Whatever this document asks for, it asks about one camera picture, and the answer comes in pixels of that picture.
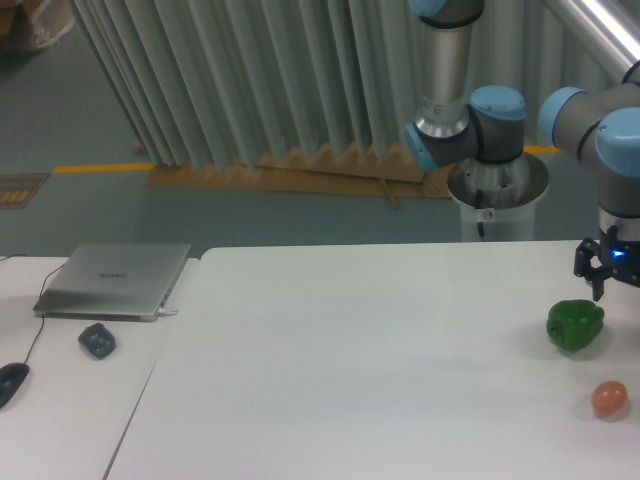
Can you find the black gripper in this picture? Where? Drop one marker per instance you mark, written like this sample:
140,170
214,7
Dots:
620,257

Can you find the green bell pepper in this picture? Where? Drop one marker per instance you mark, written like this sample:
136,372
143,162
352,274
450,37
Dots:
573,324

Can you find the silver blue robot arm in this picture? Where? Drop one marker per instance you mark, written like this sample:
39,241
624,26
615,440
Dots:
480,136

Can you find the brown egg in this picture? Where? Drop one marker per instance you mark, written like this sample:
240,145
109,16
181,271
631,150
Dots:
609,397

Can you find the brown cardboard sheet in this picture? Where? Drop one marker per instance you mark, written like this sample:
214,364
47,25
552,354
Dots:
392,176

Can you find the pale green curtain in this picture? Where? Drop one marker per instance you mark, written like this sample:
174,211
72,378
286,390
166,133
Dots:
216,81

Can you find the white usb plug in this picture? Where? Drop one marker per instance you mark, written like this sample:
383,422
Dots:
166,313

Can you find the silver closed laptop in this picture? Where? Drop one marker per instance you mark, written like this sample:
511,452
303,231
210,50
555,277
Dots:
114,281

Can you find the black small controller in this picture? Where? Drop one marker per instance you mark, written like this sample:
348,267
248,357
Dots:
98,341

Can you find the black computer mouse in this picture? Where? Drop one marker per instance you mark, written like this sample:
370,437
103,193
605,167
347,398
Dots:
12,376

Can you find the clear plastic bag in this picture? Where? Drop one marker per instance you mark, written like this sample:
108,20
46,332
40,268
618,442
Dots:
41,24

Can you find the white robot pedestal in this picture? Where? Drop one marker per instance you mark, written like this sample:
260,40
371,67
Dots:
497,202

